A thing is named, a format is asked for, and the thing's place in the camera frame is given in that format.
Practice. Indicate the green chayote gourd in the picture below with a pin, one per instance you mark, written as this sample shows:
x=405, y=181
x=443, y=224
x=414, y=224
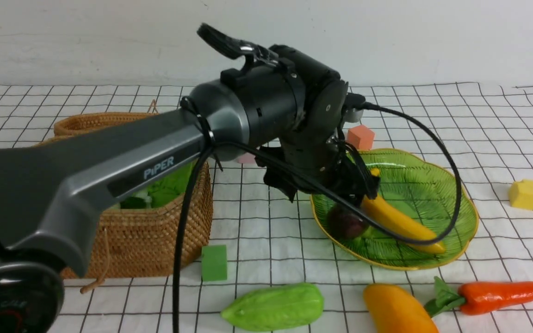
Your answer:
x=276, y=308

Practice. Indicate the green foam block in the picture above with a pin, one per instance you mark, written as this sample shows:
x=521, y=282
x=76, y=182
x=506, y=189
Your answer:
x=214, y=263

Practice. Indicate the yellow banana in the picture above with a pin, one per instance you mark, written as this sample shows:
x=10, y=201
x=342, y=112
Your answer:
x=395, y=220

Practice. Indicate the yellow foam cube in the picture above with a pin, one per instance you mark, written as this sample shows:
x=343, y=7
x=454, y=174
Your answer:
x=520, y=194

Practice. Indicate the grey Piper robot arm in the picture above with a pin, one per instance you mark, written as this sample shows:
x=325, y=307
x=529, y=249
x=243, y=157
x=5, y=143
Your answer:
x=281, y=101

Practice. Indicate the pink foam block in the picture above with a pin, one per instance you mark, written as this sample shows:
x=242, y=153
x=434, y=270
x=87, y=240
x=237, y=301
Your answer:
x=246, y=158

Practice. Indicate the woven rattan basket lid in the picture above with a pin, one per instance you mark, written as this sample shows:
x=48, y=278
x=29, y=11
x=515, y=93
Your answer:
x=83, y=123

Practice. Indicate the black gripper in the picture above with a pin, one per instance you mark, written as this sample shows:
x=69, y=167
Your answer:
x=335, y=164

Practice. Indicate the orange foam cube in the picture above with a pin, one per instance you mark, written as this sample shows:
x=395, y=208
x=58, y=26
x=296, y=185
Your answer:
x=361, y=137

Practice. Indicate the white checkered tablecloth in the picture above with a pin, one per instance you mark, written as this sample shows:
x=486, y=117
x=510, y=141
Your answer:
x=488, y=130

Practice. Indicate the woven rattan basket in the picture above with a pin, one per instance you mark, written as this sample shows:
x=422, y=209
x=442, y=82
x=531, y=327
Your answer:
x=141, y=243

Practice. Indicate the dark purple mangosteen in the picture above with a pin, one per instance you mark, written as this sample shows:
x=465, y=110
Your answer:
x=344, y=225

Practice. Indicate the orange carrot with leaves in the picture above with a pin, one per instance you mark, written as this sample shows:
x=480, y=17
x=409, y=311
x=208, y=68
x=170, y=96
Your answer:
x=478, y=298

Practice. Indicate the orange yellow mango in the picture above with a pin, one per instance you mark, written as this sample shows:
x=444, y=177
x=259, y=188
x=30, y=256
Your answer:
x=394, y=310

